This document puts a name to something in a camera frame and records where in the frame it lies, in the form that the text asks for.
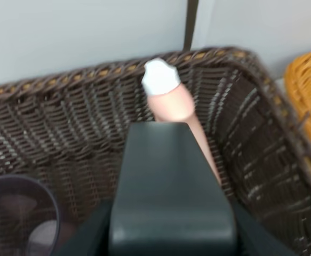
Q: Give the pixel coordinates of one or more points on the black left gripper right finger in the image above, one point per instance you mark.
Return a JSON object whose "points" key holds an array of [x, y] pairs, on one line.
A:
{"points": [[253, 238]]}

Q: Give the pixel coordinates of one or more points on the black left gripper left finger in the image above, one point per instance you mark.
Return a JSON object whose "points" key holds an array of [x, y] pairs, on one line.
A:
{"points": [[91, 237]]}

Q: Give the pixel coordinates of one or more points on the translucent pink cup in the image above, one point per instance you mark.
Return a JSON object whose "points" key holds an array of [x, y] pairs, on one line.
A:
{"points": [[31, 220]]}

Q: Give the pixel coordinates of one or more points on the black pump bottle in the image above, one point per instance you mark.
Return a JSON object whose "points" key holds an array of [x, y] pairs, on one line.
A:
{"points": [[168, 201]]}

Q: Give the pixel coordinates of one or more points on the pink bottle white cap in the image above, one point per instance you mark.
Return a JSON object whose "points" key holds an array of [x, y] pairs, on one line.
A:
{"points": [[170, 101]]}

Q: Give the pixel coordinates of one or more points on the dark brown wicker basket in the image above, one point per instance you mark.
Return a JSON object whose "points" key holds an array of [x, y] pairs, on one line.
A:
{"points": [[69, 129]]}

